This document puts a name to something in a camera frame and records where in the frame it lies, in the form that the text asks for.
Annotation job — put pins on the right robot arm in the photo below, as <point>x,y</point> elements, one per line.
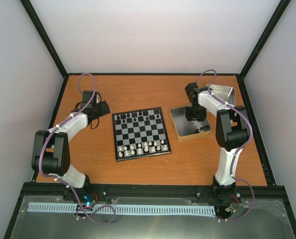
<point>233,132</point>

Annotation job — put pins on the yellow metal tin box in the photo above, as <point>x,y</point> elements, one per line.
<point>185,130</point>

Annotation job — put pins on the metal base plate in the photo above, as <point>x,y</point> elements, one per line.
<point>267,219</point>

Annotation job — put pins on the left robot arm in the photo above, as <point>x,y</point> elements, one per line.
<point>51,153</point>

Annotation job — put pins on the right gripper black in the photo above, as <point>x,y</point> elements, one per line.
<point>200,119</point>

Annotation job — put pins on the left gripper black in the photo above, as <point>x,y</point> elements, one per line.
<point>105,108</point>

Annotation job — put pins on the black silver chess board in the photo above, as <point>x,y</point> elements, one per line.
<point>132,135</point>

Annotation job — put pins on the light blue cable duct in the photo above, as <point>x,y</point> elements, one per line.
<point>142,210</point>

